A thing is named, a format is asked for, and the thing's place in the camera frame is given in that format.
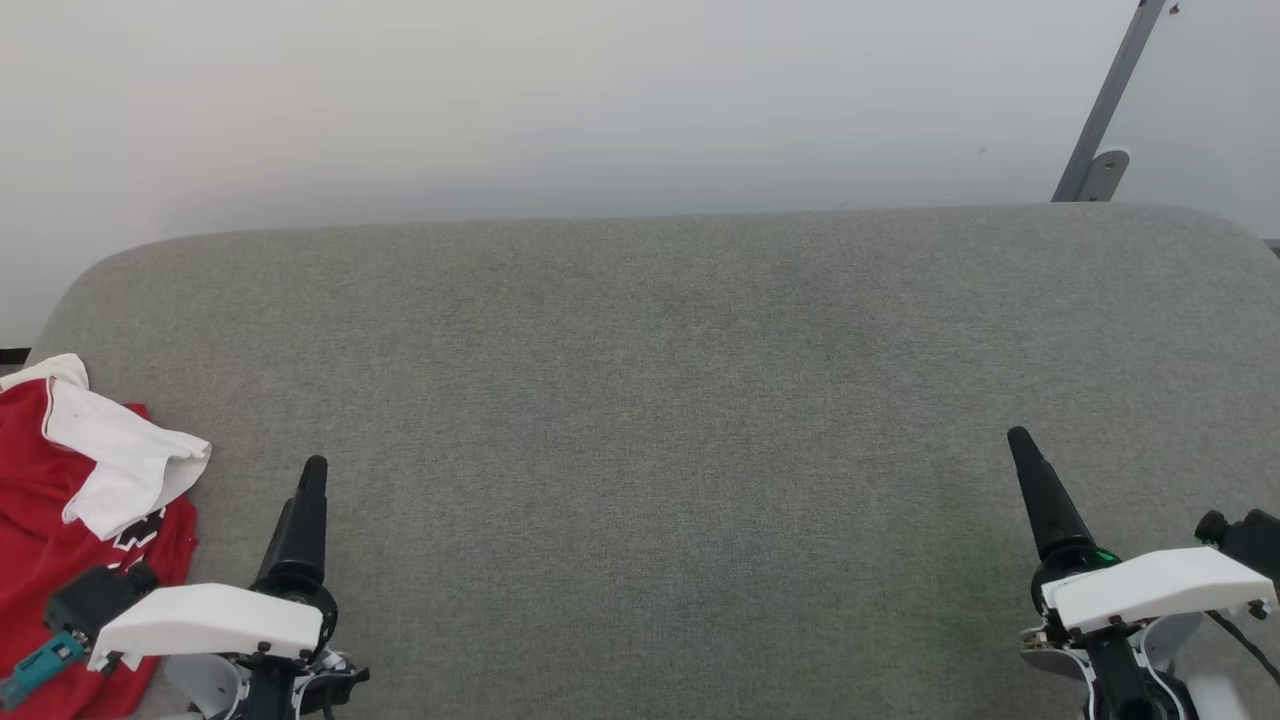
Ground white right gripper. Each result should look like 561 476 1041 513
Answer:
1007 427 1280 637

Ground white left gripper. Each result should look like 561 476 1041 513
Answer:
88 455 341 673

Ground red and white jersey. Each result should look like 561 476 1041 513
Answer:
0 353 213 720

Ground black right camera cable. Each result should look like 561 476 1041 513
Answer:
1205 608 1280 691

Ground teal left camera connector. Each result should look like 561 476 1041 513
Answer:
0 630 86 709

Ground grey post foot bracket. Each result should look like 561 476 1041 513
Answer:
1078 147 1132 204

